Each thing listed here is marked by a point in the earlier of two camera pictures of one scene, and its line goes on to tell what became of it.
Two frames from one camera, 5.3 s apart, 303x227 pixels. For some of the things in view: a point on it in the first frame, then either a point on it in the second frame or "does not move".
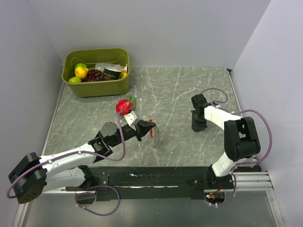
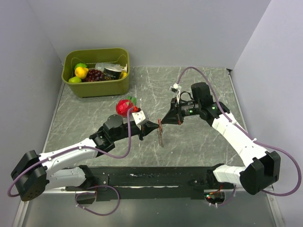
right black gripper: x=195 y=126 -> x=174 y=115
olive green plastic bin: x=90 y=57 does not move
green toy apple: x=80 y=65 does not move
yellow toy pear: x=81 y=72 does not move
